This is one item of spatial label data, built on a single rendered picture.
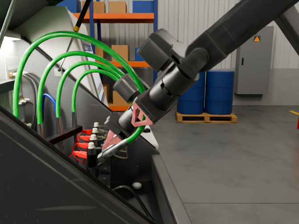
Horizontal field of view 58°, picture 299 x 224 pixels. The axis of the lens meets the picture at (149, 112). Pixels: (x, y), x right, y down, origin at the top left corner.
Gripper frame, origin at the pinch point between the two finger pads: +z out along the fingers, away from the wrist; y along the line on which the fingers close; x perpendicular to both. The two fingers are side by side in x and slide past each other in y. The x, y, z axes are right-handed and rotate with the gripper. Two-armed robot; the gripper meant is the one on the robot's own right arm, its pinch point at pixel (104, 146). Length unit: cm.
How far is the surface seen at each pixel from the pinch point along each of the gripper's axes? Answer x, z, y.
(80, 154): 0.2, 7.5, 3.5
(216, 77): -481, -35, -82
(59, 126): -10.8, 11.4, 15.4
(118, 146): 11.0, -8.1, -2.1
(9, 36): -8.8, -0.7, 45.2
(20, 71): 6.6, -2.5, 29.7
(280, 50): -694, -197, -180
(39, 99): -2.5, 4.6, 23.9
